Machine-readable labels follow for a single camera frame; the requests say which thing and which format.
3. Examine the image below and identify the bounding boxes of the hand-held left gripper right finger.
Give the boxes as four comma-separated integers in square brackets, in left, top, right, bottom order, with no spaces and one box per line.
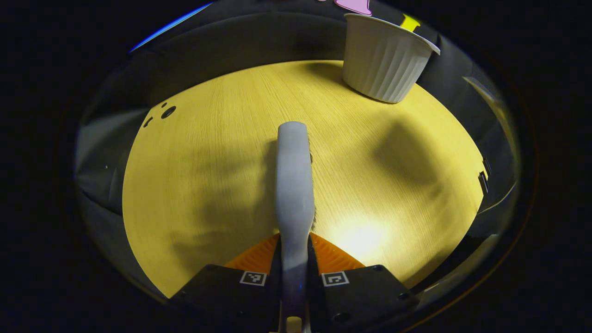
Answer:
[307,232,422,333]

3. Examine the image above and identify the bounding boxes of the white ribbed garbage bin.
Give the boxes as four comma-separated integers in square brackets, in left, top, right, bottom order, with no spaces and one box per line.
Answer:
[342,13,441,104]

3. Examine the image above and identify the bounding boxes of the small grey broom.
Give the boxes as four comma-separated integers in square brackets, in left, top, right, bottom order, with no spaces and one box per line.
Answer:
[276,121,317,333]

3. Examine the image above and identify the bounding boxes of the black backdrop cloth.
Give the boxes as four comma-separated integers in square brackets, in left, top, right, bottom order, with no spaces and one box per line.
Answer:
[75,0,519,216]

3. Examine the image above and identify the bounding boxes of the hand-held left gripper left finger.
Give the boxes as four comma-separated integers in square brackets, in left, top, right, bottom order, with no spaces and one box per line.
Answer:
[168,233,284,333]

